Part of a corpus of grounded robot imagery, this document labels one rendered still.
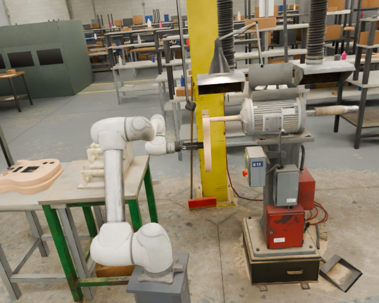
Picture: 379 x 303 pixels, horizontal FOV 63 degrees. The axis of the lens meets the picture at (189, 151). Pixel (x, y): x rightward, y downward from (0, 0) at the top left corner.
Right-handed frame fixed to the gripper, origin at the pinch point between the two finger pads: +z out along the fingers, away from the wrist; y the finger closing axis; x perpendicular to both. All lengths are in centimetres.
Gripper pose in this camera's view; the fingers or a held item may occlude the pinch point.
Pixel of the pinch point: (203, 145)
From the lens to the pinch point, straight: 218.8
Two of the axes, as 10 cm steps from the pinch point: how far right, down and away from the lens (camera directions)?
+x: -0.7, -9.6, -2.5
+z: 10.0, -0.6, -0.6
